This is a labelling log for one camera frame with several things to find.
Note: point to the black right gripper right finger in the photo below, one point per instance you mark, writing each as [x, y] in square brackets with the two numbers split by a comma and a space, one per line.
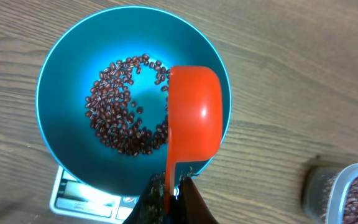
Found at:
[190, 207]

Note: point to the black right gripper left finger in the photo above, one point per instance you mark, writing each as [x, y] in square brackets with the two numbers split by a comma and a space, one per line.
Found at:
[150, 206]

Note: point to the red measuring scoop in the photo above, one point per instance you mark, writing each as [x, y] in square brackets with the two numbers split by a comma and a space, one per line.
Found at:
[195, 119]

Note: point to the white digital kitchen scale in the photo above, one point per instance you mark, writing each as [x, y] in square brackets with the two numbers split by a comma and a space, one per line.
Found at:
[110, 196]

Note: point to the teal plastic bowl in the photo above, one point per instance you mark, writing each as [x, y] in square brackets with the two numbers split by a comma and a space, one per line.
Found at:
[88, 47]

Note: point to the red azuki beans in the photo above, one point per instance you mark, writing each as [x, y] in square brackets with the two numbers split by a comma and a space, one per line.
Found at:
[114, 113]

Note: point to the clear plastic container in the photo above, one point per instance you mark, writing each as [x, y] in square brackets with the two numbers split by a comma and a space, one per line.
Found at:
[330, 194]

